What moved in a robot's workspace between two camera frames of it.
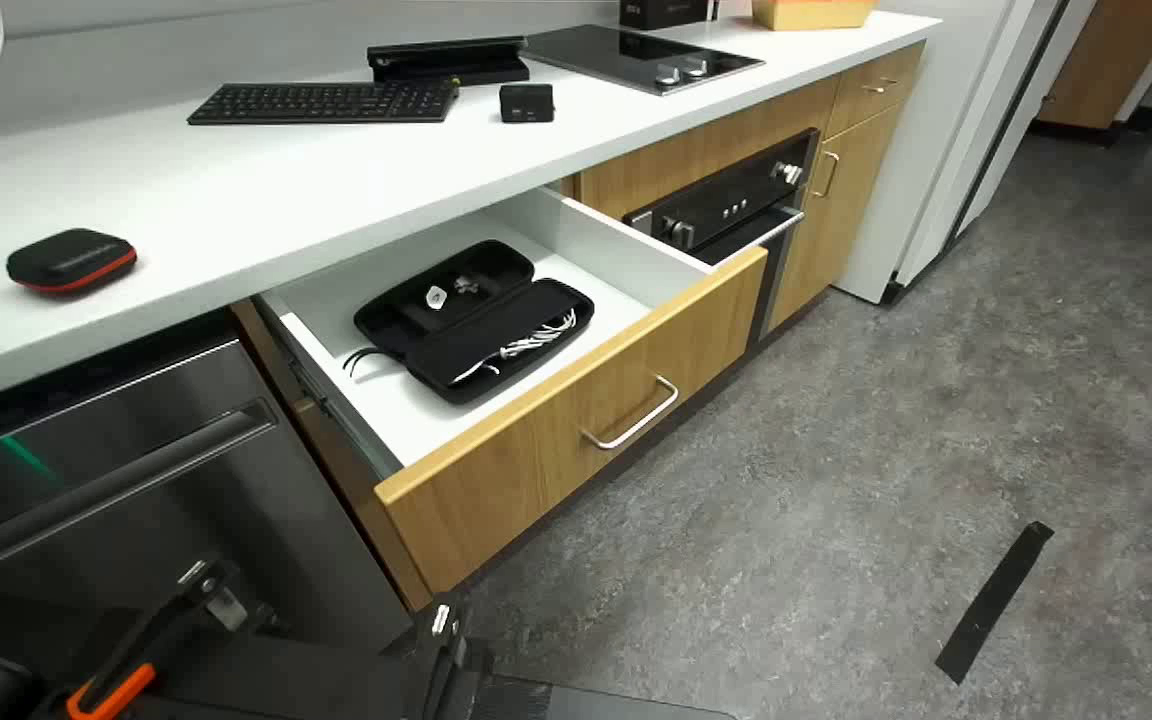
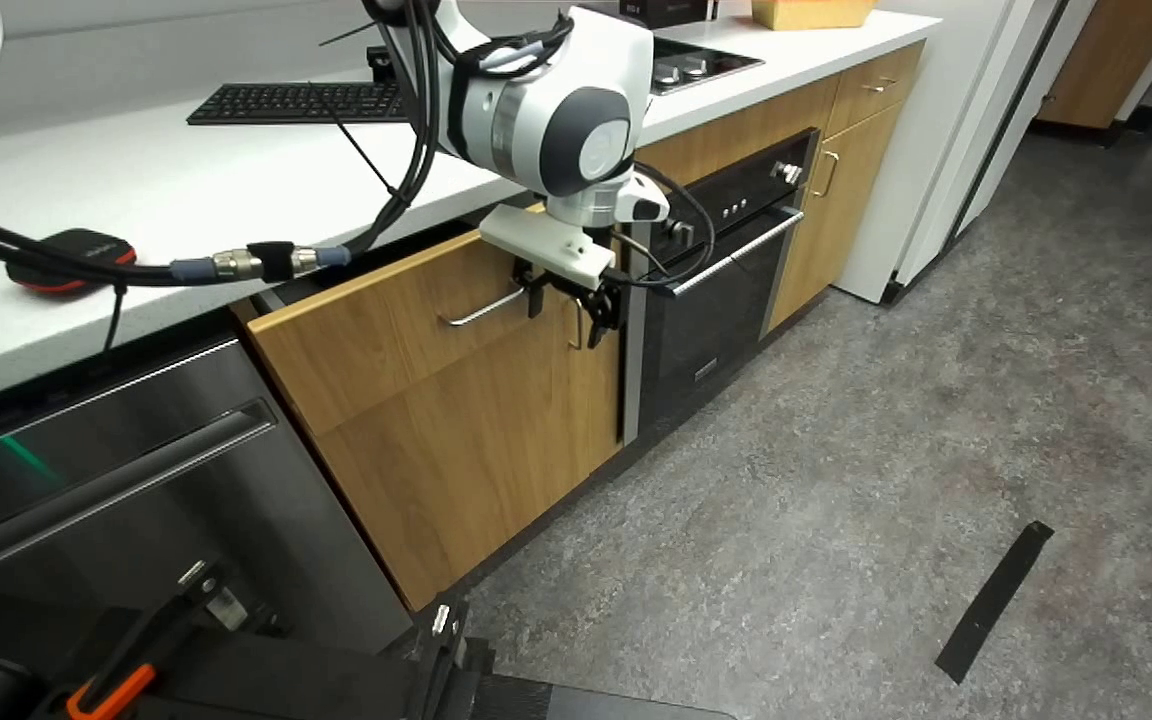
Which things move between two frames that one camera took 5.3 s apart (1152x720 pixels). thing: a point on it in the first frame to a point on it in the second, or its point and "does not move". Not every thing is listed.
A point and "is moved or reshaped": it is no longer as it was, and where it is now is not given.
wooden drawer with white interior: x=496 y=364 is moved or reshaped
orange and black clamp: x=135 y=659 does not move
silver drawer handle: x=609 y=447 to x=481 y=306
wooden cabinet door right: x=855 y=130 does not move
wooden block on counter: x=813 y=13 does not move
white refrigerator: x=977 y=86 does not move
